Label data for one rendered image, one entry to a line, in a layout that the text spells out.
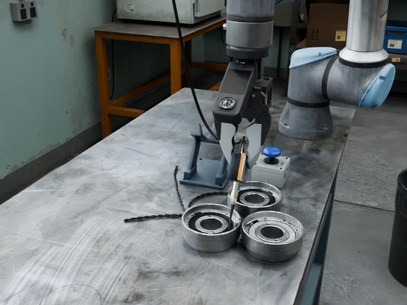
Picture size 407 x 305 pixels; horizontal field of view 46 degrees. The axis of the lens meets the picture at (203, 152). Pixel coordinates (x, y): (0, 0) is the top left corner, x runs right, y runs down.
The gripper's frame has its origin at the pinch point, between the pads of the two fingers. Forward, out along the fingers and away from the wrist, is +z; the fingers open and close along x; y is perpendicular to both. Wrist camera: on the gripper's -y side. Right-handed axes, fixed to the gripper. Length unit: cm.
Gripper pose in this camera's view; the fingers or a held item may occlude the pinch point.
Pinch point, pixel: (240, 162)
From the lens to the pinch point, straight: 84.5
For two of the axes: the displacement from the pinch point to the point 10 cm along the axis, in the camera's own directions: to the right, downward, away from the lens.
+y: 3.2, -3.8, 8.7
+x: -9.5, -1.4, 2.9
